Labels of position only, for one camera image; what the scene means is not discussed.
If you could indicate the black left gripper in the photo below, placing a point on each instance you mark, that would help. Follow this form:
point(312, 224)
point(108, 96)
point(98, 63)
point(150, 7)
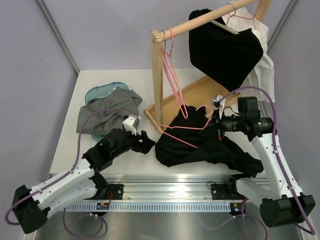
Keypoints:
point(147, 143)

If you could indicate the pink clothes hanger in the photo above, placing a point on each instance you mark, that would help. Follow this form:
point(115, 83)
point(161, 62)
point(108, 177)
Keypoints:
point(171, 75)

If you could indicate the pink hanger with white garment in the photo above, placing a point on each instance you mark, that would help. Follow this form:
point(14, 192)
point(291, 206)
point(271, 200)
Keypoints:
point(241, 19)

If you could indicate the white garment on rack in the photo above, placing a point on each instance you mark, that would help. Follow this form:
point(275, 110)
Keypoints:
point(263, 74)

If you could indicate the wooden clothes rack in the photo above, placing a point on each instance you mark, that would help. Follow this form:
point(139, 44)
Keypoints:
point(165, 106)

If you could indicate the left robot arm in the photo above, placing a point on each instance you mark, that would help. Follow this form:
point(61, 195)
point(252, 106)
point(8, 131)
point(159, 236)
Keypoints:
point(33, 206)

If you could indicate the white slotted cable duct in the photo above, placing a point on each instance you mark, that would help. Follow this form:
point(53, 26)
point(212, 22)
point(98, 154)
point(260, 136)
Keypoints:
point(151, 207)

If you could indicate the pink hanger with black garment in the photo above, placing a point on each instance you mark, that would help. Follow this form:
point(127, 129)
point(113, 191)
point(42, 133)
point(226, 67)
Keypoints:
point(183, 133)

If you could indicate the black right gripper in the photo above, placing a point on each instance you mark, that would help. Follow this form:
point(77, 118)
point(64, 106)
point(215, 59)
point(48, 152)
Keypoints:
point(216, 121)

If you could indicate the teal plastic basin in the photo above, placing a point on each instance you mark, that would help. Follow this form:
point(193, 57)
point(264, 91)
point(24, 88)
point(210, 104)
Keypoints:
point(96, 93)

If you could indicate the wooden hanger with black garment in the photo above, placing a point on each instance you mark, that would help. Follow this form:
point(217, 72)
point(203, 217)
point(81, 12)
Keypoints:
point(225, 27)

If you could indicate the black garment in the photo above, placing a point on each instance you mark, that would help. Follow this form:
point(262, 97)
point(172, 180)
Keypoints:
point(225, 57)
point(213, 151)

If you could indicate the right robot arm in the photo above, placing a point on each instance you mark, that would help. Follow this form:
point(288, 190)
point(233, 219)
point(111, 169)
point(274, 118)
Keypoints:
point(285, 202)

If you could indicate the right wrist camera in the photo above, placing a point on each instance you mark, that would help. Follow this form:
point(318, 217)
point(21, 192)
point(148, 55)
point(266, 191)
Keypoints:
point(219, 102)

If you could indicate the grey pleated skirt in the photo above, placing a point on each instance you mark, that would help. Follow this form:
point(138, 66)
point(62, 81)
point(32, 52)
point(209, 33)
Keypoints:
point(104, 114)

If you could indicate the pink hanger with grey skirt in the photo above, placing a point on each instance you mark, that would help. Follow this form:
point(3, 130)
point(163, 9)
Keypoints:
point(182, 108)

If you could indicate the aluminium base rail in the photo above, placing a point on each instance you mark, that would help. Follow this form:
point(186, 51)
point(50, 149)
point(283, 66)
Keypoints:
point(166, 187)

